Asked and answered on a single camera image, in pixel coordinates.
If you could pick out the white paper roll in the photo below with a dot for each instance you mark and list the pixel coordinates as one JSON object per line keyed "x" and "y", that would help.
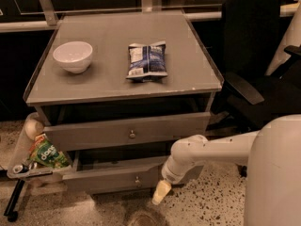
{"x": 33, "y": 128}

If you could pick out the metal railing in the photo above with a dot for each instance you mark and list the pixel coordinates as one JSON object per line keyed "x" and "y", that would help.
{"x": 36, "y": 15}

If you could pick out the grey drawer cabinet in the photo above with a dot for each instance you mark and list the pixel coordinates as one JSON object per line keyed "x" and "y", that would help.
{"x": 103, "y": 93}

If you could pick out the clear side bin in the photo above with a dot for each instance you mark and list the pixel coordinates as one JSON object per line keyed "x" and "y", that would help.
{"x": 21, "y": 156}

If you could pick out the blue chip bag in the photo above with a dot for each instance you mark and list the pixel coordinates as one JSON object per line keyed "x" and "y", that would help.
{"x": 147, "y": 62}

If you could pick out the soda can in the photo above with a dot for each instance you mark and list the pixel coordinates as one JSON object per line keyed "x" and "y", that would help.
{"x": 20, "y": 168}

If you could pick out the grey drawer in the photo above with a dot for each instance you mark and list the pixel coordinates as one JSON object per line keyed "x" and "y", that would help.
{"x": 93, "y": 176}
{"x": 95, "y": 135}

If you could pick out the black office chair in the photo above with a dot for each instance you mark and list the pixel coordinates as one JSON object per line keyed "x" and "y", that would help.
{"x": 249, "y": 41}

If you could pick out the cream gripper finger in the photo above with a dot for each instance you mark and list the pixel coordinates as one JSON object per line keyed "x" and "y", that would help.
{"x": 162, "y": 189}

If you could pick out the green snack bag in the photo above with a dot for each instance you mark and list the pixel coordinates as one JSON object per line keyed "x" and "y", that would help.
{"x": 44, "y": 152}

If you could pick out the white ceramic bowl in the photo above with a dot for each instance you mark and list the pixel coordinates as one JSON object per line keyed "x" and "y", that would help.
{"x": 73, "y": 56}

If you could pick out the black stand leg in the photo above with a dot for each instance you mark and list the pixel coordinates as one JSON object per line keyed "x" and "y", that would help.
{"x": 10, "y": 213}

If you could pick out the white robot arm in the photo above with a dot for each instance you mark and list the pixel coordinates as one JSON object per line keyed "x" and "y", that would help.
{"x": 272, "y": 156}

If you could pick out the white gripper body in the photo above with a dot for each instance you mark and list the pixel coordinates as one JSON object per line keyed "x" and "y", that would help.
{"x": 169, "y": 175}

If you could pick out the grey top drawer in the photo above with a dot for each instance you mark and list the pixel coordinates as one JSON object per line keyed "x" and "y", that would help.
{"x": 95, "y": 135}

